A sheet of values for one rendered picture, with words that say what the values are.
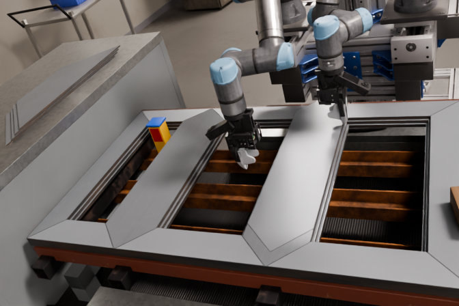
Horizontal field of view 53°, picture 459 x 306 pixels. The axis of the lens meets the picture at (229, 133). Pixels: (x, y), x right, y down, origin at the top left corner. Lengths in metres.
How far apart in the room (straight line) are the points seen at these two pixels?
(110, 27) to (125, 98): 3.87
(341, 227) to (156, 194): 0.62
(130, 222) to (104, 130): 0.56
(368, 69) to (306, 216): 0.87
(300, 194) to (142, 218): 0.47
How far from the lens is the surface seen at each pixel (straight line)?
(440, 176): 1.34
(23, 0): 4.99
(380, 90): 1.99
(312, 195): 1.31
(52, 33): 5.17
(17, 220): 1.60
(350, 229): 1.62
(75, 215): 1.59
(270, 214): 1.27
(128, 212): 1.46
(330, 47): 1.42
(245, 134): 1.34
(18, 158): 1.58
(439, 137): 1.48
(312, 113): 1.65
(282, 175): 1.39
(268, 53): 1.33
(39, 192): 1.65
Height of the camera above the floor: 1.69
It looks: 31 degrees down
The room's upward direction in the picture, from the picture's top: 16 degrees counter-clockwise
